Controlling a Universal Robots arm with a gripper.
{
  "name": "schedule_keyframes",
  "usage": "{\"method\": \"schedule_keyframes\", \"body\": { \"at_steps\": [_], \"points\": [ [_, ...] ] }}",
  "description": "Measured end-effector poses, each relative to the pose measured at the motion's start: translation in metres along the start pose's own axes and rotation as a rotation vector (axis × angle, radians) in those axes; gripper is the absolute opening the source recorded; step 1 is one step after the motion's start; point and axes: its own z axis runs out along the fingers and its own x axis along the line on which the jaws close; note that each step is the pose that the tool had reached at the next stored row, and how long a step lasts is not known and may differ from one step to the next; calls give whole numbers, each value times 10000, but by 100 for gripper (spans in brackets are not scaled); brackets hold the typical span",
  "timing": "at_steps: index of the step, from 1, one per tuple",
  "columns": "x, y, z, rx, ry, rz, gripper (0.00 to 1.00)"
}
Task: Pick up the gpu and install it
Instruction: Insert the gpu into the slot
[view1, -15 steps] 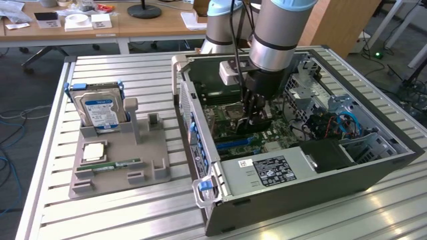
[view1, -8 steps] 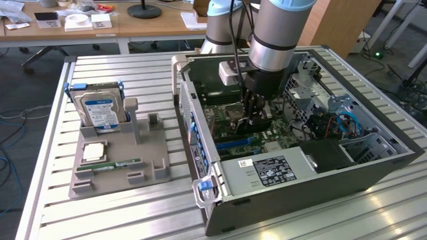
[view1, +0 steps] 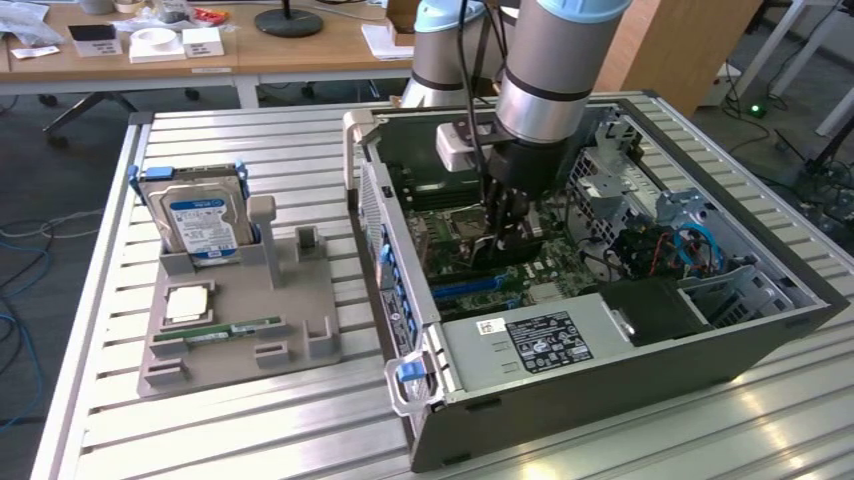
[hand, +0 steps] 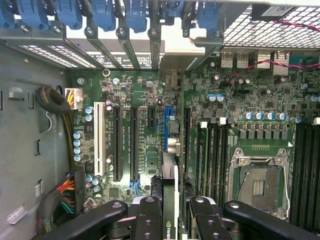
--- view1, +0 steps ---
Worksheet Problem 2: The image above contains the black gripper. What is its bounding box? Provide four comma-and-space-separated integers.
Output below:
484, 141, 569, 200

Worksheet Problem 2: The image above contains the black graphics card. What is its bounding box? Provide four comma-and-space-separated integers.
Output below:
459, 219, 543, 275

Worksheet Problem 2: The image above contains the silver perforated disk bay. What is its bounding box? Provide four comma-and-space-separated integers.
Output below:
564, 119, 672, 254

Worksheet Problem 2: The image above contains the CPU socket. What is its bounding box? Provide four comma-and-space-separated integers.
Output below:
446, 205, 492, 237

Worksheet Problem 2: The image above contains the green motherboard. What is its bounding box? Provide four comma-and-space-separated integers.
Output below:
389, 164, 601, 321

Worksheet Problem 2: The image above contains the black power connector bundle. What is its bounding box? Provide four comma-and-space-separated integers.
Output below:
609, 229, 661, 279

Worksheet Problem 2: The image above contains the blue expansion slot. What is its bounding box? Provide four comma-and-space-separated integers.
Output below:
429, 274, 509, 301

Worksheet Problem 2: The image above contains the stack of white papers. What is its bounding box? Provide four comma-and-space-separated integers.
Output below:
360, 22, 416, 62

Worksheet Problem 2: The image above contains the wooden cabinet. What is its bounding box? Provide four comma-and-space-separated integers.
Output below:
589, 0, 765, 116

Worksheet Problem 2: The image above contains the brown cardboard box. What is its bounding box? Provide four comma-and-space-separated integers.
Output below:
385, 0, 422, 35

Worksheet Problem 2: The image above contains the gray power supply unit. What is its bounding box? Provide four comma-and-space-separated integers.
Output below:
425, 292, 633, 395

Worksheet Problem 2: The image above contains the silver slotted disk bay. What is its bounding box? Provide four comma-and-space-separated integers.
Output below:
676, 264, 799, 331

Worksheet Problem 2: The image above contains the black round lamp base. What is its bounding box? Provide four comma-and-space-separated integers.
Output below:
252, 0, 325, 38

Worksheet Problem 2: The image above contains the open dark PC case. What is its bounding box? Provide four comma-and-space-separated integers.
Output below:
342, 90, 854, 474

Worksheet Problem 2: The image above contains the gray parts rack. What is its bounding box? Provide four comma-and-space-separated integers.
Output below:
136, 194, 344, 400

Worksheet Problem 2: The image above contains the hard disk in blue carrier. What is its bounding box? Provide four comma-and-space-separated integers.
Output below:
125, 160, 253, 262

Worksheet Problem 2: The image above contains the small white labelled box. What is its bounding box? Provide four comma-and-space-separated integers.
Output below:
180, 27, 222, 59

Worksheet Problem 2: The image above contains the green RAM stick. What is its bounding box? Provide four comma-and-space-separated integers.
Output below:
152, 319, 285, 344

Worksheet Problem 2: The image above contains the silver CPU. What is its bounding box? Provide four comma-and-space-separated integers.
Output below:
164, 287, 212, 321

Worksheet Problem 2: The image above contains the white tape roll on box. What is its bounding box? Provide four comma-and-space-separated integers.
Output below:
128, 27, 188, 64

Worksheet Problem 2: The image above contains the black chair base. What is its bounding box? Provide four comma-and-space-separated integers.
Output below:
40, 88, 202, 149

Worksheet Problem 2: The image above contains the white box with black top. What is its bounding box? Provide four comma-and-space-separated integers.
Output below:
68, 23, 124, 58

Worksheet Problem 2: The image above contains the clear plastic bag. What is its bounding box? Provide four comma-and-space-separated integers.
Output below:
0, 2, 66, 47

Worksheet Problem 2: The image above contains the gray wrist camera box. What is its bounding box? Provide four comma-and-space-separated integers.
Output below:
433, 122, 499, 172

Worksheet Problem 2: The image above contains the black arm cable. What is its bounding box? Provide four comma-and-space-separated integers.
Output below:
452, 0, 509, 174

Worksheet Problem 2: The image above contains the blue data wire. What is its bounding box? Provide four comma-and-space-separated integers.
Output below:
671, 224, 727, 276

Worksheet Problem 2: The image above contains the white table frame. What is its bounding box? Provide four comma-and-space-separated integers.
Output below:
729, 0, 854, 137

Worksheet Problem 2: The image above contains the gray floor cable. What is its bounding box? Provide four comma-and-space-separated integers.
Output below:
0, 208, 109, 242

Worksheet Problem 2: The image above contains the blue floor cable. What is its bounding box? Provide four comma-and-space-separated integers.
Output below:
0, 239, 53, 432

